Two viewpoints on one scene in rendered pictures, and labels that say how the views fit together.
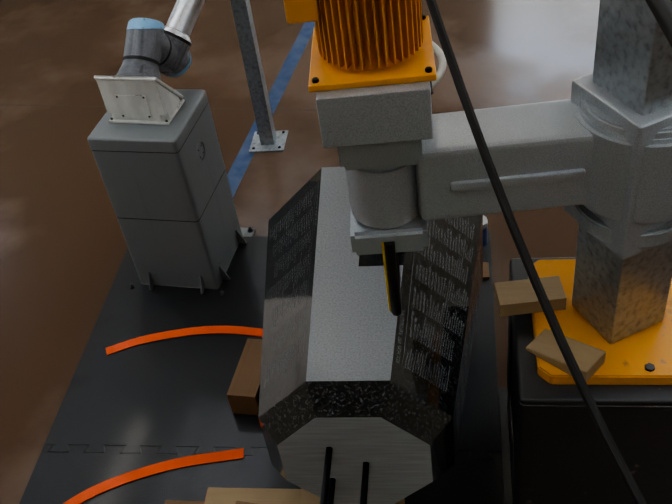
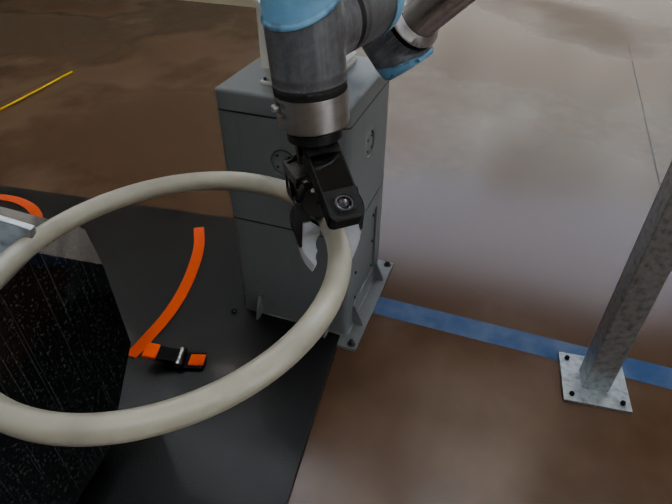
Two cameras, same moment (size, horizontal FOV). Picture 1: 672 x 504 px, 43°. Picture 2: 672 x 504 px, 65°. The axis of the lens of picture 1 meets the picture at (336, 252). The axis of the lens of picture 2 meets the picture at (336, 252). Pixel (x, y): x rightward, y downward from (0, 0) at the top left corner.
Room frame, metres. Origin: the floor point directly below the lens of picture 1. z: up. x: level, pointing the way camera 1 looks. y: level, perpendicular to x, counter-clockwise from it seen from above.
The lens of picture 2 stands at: (3.29, -0.82, 1.39)
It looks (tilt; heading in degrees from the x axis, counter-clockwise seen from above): 38 degrees down; 92
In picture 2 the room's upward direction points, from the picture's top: straight up
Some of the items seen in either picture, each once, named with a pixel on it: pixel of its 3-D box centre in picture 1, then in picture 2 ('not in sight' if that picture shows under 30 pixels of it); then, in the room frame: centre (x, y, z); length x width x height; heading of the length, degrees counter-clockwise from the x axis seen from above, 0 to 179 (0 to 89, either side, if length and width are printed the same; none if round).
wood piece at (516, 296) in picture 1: (529, 296); not in sight; (1.80, -0.56, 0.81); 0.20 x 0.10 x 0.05; 86
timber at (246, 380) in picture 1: (253, 376); not in sight; (2.30, 0.41, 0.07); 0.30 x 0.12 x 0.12; 162
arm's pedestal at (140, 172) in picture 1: (172, 191); (311, 196); (3.16, 0.70, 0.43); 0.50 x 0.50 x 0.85; 72
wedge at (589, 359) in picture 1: (564, 350); not in sight; (1.57, -0.60, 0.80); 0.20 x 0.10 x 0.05; 39
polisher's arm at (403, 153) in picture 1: (378, 133); not in sight; (2.02, -0.17, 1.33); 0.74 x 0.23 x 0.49; 173
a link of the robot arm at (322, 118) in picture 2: not in sight; (310, 109); (3.24, -0.21, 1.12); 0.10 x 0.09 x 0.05; 24
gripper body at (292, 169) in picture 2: not in sight; (316, 166); (3.25, -0.20, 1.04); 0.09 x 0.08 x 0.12; 114
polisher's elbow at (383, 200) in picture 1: (384, 178); not in sight; (1.76, -0.15, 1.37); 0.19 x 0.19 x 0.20
